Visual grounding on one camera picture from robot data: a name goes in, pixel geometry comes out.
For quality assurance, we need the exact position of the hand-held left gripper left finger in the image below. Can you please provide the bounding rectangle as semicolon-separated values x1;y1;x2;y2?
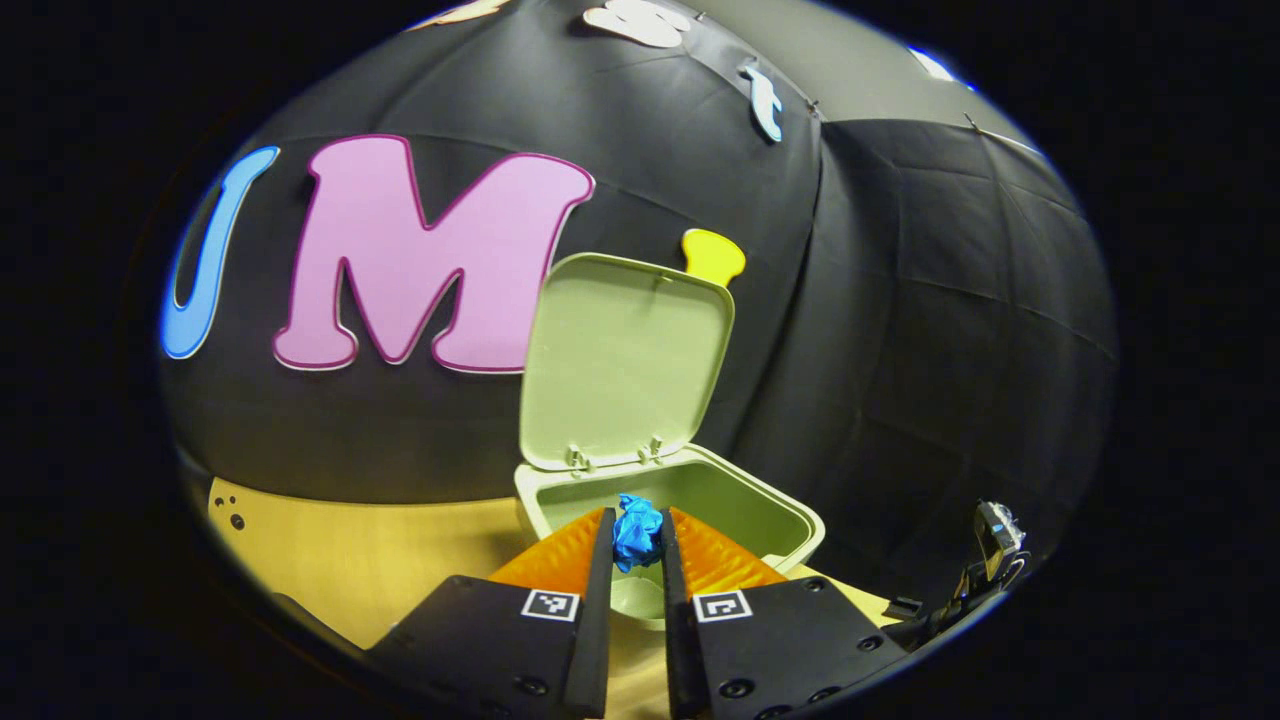
365;507;616;719

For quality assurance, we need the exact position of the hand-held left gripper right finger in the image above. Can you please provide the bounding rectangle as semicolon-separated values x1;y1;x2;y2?
660;507;911;719

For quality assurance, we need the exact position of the blue paper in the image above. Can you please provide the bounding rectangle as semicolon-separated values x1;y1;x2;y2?
612;493;666;574

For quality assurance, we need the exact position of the pale green desktop garbage bin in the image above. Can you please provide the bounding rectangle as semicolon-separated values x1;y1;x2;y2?
513;252;827;633

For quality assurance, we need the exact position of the wooden desktop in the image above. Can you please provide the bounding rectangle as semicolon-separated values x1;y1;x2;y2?
207;477;901;720

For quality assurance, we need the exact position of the black backdrop cloth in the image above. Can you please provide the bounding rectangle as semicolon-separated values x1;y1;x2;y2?
160;0;1119;601

